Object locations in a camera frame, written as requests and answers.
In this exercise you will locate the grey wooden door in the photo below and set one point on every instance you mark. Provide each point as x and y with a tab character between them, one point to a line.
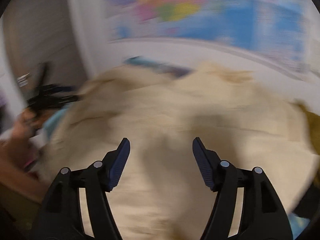
40	31

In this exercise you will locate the colourful wall map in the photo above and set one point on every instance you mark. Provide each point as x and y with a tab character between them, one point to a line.
279	30

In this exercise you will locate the olive brown garment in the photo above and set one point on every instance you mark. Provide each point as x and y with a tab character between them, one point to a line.
307	125

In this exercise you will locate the person's left hand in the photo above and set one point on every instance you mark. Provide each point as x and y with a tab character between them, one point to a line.
18	149

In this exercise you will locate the cream jacket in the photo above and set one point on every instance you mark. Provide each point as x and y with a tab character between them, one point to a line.
161	193

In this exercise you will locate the teal grey bed sheet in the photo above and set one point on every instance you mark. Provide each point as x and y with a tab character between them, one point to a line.
159	67

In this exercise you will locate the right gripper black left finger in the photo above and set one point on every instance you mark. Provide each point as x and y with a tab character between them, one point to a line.
76	205

